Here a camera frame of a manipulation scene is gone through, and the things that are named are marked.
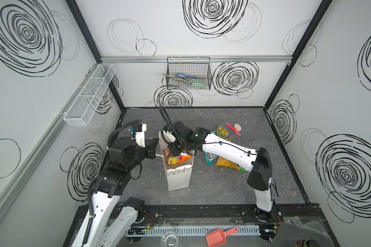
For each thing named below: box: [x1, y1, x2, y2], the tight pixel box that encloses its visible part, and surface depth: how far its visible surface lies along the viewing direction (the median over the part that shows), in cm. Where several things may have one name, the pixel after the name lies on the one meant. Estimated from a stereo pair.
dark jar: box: [295, 238, 321, 247], surface depth 62 cm
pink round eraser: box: [233, 123, 243, 133], surface depth 108 cm
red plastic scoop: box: [205, 227, 239, 247], surface depth 69 cm
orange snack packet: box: [176, 154, 192, 165], surface depth 74 cm
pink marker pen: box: [225, 122, 242, 137], surface depth 108 cm
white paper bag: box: [158, 131, 195, 191], surface depth 68 cm
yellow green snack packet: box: [216, 124, 231, 143], surface depth 100 cm
